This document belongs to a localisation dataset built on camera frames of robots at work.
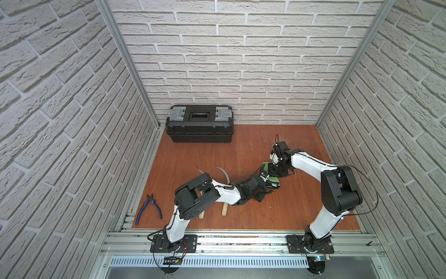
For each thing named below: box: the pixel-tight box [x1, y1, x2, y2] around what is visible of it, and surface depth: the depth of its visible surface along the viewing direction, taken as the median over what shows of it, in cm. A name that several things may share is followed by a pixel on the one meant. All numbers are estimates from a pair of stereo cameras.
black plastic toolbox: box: [165, 104, 235, 143], surface depth 102 cm
